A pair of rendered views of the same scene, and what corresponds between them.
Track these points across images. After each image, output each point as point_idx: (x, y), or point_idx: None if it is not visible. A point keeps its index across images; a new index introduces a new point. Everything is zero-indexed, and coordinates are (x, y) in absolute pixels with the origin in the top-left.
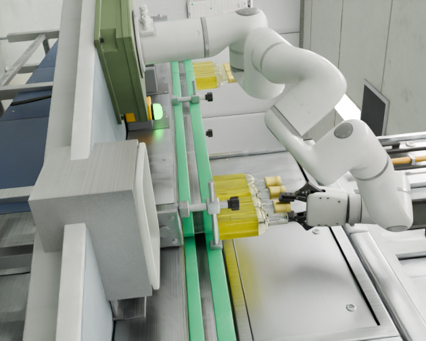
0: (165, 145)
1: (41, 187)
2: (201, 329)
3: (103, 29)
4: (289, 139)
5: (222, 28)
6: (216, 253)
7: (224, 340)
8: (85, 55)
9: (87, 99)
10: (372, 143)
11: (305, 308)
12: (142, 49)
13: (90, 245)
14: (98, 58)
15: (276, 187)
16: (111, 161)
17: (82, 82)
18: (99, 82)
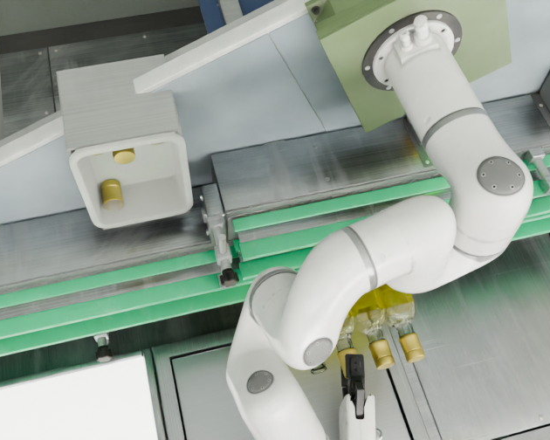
0: (367, 173)
1: (78, 73)
2: (97, 285)
3: (330, 1)
4: (243, 308)
5: (446, 152)
6: (212, 283)
7: (82, 307)
8: (287, 8)
9: (214, 51)
10: (257, 432)
11: (223, 416)
12: (385, 63)
13: (65, 144)
14: (308, 24)
15: (382, 351)
16: (127, 116)
17: (240, 30)
18: (281, 47)
